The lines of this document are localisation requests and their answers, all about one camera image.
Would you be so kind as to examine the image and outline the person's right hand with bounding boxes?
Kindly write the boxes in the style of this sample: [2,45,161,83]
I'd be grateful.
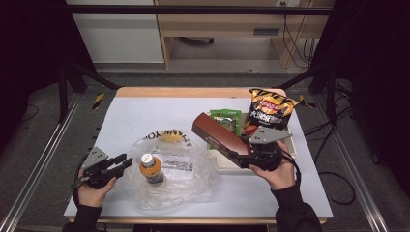
[249,139,296,191]

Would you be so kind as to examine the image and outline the brown cardboard box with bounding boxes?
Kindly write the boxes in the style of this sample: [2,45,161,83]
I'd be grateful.
[191,111,254,168]

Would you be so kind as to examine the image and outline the black metal stand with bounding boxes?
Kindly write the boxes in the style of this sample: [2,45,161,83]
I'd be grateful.
[277,64,339,125]
[57,61,121,124]

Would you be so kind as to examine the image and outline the yellow black tape piece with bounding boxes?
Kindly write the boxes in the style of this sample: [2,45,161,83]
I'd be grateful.
[298,94,317,109]
[92,92,106,110]

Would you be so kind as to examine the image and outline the black curtain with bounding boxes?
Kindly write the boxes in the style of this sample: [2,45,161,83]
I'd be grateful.
[0,0,96,149]
[310,0,410,197]

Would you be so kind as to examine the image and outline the wooden desk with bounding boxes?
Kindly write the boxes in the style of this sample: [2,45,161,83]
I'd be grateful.
[154,0,337,70]

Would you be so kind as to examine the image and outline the black horizontal frame bar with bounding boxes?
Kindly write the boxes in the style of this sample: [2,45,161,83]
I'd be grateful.
[66,4,334,15]

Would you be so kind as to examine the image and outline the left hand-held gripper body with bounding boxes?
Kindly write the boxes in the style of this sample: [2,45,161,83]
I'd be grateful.
[76,146,124,190]

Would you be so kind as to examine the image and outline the black desk cables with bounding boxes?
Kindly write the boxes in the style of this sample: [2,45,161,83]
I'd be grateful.
[281,2,319,70]

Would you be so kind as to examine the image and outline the black floor cables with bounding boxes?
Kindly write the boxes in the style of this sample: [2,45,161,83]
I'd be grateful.
[303,80,353,163]

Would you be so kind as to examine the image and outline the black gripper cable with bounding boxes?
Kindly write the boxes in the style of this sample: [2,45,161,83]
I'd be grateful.
[279,149,357,207]

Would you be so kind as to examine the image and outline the clear plastic bag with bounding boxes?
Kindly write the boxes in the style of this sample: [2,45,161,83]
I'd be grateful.
[124,130,222,211]

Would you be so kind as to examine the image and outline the white plastic tray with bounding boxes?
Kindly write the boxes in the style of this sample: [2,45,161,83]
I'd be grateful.
[206,112,298,174]

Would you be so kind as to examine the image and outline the aluminium rail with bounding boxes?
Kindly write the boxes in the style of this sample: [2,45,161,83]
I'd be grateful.
[313,95,391,232]
[0,93,82,232]

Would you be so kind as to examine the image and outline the person's left hand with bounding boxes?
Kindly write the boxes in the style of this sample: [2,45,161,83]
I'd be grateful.
[76,168,118,208]

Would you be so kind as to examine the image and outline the green seaweed packet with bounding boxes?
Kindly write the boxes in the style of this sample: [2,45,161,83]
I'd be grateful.
[209,108,243,151]

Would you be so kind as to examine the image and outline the orange juice bottle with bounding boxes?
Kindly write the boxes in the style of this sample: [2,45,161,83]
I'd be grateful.
[138,153,165,186]

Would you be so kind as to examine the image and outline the white cabinet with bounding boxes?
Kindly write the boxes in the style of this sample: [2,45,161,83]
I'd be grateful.
[66,0,165,64]

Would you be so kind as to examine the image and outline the white table mat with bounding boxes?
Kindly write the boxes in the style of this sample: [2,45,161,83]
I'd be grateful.
[63,96,334,218]

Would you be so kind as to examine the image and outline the thin black floor cable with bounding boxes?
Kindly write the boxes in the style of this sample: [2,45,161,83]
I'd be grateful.
[18,104,40,124]

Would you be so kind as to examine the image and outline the yellow black chips bag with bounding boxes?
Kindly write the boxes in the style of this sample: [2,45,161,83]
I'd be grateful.
[244,87,300,136]

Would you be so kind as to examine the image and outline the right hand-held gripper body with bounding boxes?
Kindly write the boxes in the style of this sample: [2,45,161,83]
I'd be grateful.
[241,126,293,172]

